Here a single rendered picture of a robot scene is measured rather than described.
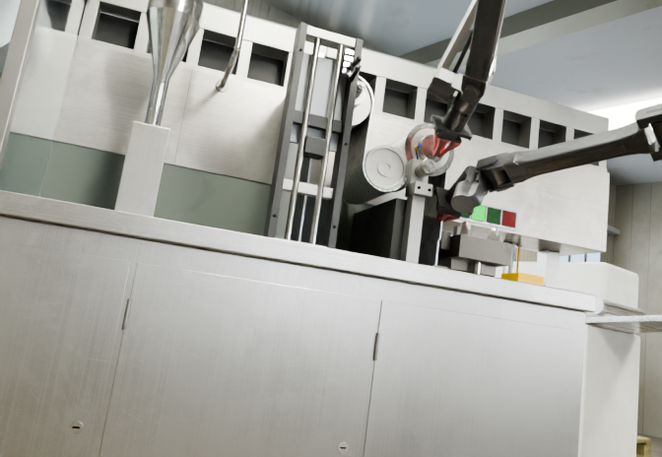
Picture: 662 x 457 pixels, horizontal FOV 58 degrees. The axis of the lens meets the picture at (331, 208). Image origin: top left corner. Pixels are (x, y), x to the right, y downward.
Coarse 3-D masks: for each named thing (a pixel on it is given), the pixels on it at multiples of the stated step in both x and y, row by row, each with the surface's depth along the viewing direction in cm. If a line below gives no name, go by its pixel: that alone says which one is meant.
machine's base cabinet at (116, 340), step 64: (0, 256) 103; (64, 256) 106; (128, 256) 110; (192, 256) 113; (0, 320) 102; (64, 320) 105; (128, 320) 108; (192, 320) 111; (256, 320) 115; (320, 320) 119; (384, 320) 123; (448, 320) 128; (512, 320) 133; (576, 320) 138; (0, 384) 100; (64, 384) 103; (128, 384) 106; (192, 384) 110; (256, 384) 113; (320, 384) 117; (384, 384) 121; (448, 384) 126; (512, 384) 130; (576, 384) 136; (0, 448) 99; (64, 448) 102; (128, 448) 105; (192, 448) 108; (256, 448) 112; (320, 448) 115; (384, 448) 119; (448, 448) 124; (512, 448) 128; (576, 448) 133
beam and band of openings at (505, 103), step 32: (96, 0) 173; (128, 0) 176; (96, 32) 178; (128, 32) 182; (224, 32) 184; (256, 32) 187; (288, 32) 190; (192, 64) 179; (224, 64) 190; (256, 64) 193; (288, 64) 189; (384, 64) 199; (416, 64) 203; (384, 96) 206; (416, 96) 202; (512, 96) 214; (480, 128) 216; (512, 128) 221; (544, 128) 224; (576, 128) 221; (608, 128) 225
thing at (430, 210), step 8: (440, 176) 166; (432, 184) 169; (440, 184) 165; (432, 192) 168; (432, 200) 167; (424, 208) 172; (432, 208) 167; (424, 216) 171; (432, 216) 166; (424, 224) 170; (432, 224) 165; (440, 224) 160; (424, 232) 169; (432, 232) 164; (440, 232) 160; (424, 240) 168
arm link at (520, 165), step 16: (640, 112) 121; (656, 112) 117; (624, 128) 125; (640, 128) 120; (560, 144) 135; (576, 144) 131; (592, 144) 127; (608, 144) 125; (624, 144) 123; (640, 144) 122; (656, 144) 124; (512, 160) 139; (528, 160) 137; (544, 160) 134; (560, 160) 132; (576, 160) 130; (592, 160) 129; (656, 160) 123; (496, 176) 143; (512, 176) 141; (528, 176) 139
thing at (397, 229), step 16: (368, 208) 176; (384, 208) 164; (400, 208) 157; (368, 224) 173; (384, 224) 161; (400, 224) 156; (352, 240) 184; (368, 240) 170; (384, 240) 159; (400, 240) 156; (384, 256) 157; (400, 256) 155
